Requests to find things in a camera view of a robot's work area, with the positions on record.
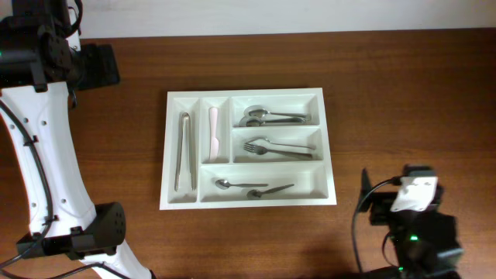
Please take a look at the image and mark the metal serving tongs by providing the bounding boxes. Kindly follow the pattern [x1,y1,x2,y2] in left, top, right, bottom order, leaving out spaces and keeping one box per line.
[174,112,197,191]

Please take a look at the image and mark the small metal teaspoon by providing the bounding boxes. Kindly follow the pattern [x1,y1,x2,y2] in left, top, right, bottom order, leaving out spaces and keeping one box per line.
[246,184,294,200]

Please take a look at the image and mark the thick handled metal fork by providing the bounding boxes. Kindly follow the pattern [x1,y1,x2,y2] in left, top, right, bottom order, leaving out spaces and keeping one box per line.
[243,143,313,160]

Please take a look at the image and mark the thin metal fork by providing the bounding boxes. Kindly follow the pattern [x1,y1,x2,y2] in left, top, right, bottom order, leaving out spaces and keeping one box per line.
[243,136,317,151]

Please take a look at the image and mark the large metal spoon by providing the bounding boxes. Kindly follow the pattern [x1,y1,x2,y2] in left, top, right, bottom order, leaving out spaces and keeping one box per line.
[239,116,307,127]
[244,105,312,121]

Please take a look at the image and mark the pink plastic knife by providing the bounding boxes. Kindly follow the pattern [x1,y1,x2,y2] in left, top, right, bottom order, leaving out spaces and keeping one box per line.
[209,107,220,162]

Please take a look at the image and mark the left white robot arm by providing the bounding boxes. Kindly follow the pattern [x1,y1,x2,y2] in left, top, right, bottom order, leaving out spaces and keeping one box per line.
[1,0,153,278]

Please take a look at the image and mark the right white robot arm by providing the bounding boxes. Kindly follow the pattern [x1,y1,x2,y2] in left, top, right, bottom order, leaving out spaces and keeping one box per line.
[351,165,463,278]

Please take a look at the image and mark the white cutlery tray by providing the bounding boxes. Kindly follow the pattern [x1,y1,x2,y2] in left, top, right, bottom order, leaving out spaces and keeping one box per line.
[160,88,337,210]

